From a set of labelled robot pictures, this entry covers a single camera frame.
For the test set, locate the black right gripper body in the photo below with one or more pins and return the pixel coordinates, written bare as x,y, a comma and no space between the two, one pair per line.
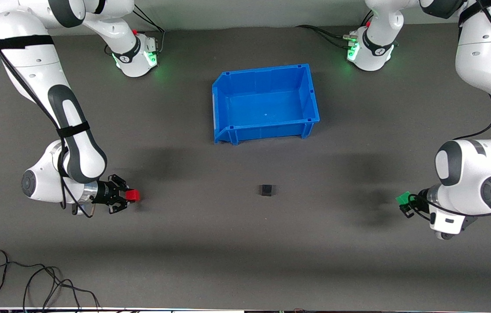
104,192

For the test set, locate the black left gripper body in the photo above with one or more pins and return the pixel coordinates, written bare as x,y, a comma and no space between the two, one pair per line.
419,201

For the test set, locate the small green cube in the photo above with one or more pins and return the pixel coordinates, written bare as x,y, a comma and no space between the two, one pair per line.
403,198

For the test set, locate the small red cube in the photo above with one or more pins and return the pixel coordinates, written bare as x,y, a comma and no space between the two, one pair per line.
132,195

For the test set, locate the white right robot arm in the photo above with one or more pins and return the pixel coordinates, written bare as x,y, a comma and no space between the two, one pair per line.
71,126

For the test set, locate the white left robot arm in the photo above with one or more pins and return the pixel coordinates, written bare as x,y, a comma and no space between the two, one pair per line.
480,52

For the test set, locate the small black cube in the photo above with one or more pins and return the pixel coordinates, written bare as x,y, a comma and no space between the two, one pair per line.
266,190

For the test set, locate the dark grey table mat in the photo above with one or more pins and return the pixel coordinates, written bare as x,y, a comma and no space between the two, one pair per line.
245,261

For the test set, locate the blue plastic storage bin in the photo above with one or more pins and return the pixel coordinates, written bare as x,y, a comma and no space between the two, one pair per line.
267,108

